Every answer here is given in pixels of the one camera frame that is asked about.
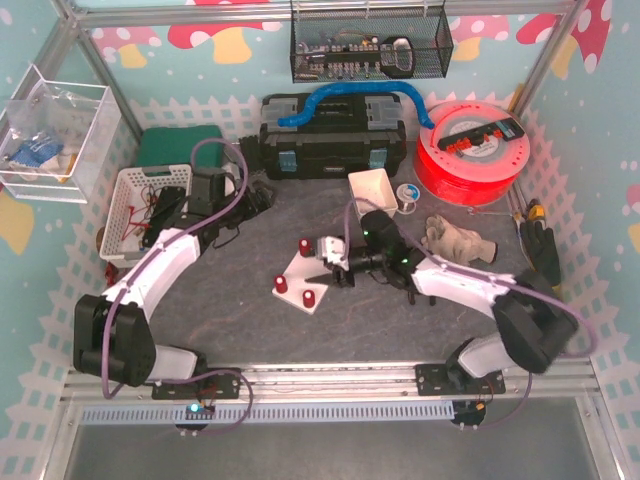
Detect clear acrylic wall box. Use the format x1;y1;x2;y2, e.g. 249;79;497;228
1;66;121;204

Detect black plastic toolbox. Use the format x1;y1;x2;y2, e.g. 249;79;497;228
258;93;407;180

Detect white perforated basket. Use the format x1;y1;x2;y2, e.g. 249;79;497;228
99;164;192;268

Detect red spring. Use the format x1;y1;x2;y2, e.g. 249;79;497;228
274;275;288;294
299;238;314;258
302;289;316;309

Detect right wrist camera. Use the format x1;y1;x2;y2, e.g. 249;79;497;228
315;236;349;270

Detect orange black pliers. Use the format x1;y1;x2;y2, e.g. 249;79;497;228
407;290;436;306

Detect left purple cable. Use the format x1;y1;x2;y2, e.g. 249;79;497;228
102;138;254;430

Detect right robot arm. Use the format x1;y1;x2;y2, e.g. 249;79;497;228
309;210;579;391

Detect black terminal strip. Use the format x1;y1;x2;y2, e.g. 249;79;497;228
437;117;525;153

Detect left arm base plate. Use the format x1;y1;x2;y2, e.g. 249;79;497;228
151;368;242;401

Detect white spring box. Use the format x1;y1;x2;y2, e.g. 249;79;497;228
347;168;398;219

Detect green plastic case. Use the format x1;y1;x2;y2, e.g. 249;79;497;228
134;125;222;168

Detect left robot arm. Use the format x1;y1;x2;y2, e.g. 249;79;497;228
73;171;275;387

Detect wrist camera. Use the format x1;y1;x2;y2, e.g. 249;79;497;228
222;162;243;197
315;236;349;270

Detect grey slotted cable duct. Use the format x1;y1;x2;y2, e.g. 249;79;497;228
80;401;455;426

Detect blue corrugated hose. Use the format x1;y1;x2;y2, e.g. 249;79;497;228
277;82;436;132

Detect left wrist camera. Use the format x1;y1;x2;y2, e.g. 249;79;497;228
222;162;243;197

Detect black wire mesh basket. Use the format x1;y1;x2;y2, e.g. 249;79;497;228
290;2;454;83

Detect small solder wire spool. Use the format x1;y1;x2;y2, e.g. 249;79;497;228
396;183;421;215

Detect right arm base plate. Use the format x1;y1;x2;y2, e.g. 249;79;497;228
414;363;506;397

